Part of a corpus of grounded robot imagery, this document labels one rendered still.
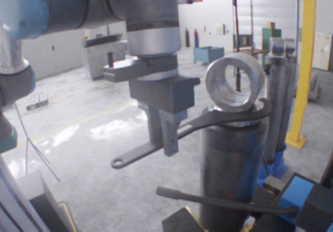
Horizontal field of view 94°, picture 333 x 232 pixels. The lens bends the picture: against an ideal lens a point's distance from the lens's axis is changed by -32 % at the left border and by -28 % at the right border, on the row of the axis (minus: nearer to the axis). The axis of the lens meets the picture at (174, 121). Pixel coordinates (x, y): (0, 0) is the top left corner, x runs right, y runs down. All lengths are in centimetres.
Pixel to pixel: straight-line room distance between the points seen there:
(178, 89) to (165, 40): 8
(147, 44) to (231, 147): 35
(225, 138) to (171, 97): 26
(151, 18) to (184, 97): 13
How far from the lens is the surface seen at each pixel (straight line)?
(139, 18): 32
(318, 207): 50
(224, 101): 56
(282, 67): 187
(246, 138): 54
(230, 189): 65
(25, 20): 31
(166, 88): 31
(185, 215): 91
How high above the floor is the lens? 173
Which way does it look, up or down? 27 degrees down
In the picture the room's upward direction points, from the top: 4 degrees counter-clockwise
